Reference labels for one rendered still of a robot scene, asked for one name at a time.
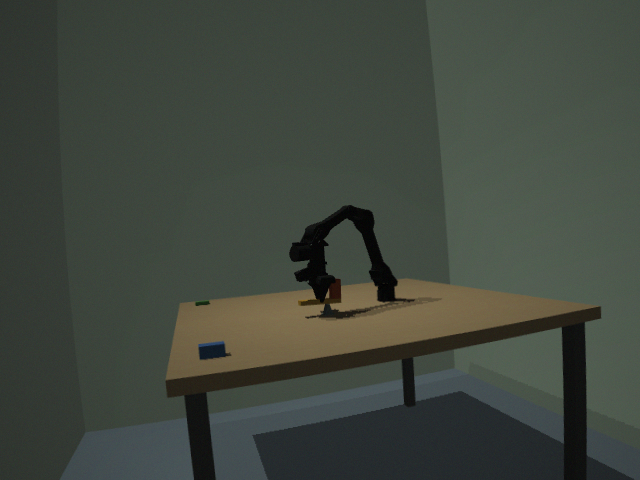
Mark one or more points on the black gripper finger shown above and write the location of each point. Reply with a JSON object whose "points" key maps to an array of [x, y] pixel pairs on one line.
{"points": [[314, 289], [322, 291]]}

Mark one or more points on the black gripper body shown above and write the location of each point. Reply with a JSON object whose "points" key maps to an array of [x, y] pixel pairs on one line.
{"points": [[320, 270]]}

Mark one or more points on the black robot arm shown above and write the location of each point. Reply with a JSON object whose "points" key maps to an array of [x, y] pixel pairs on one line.
{"points": [[364, 221]]}

